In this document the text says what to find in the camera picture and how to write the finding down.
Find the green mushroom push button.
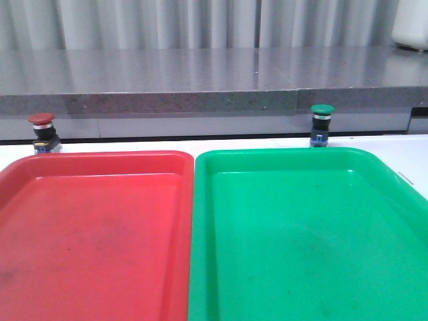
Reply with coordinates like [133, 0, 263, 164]
[310, 104, 335, 147]

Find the red mushroom push button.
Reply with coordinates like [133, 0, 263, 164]
[27, 112, 63, 154]

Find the green plastic tray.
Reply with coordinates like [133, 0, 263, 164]
[188, 148, 427, 320]

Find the grey stone platform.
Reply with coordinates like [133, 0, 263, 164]
[1, 46, 427, 141]

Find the red plastic tray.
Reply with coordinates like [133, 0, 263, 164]
[1, 151, 194, 320]

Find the white container in background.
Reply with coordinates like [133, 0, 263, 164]
[391, 0, 427, 51]

